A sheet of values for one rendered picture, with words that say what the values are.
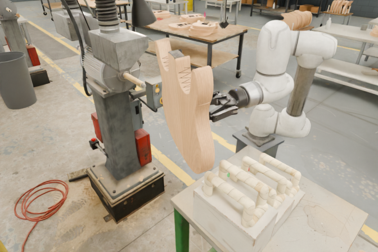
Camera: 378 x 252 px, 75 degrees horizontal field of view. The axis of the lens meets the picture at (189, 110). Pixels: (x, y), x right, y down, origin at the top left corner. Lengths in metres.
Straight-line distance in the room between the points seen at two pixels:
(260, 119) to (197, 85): 1.22
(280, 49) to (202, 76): 0.36
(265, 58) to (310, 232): 0.70
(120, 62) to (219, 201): 0.74
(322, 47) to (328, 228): 0.83
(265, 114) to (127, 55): 1.01
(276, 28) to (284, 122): 0.99
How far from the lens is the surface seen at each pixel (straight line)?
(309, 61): 1.47
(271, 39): 0.86
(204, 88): 0.60
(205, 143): 0.70
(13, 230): 2.60
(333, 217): 1.26
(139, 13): 1.34
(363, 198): 2.85
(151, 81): 1.75
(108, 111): 1.81
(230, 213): 0.92
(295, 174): 1.20
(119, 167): 2.12
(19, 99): 4.28
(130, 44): 1.22
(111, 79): 1.55
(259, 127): 1.81
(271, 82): 0.91
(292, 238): 1.14
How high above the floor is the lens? 1.84
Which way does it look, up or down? 31 degrees down
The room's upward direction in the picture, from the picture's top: straight up
